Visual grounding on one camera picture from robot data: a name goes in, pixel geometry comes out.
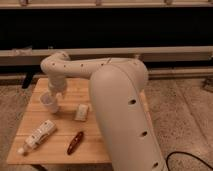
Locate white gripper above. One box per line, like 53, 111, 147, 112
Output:
48, 77, 67, 101

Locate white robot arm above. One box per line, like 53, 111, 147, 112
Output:
41, 52, 168, 171

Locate white soap bar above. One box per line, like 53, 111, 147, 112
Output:
74, 104, 89, 122

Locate wooden table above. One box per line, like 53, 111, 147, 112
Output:
7, 78, 110, 165

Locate white tube bottle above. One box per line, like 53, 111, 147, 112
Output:
17, 120, 57, 155

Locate brown oblong eggplant toy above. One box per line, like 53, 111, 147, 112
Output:
67, 131, 84, 155

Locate black cable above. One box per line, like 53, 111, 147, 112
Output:
165, 151, 213, 171

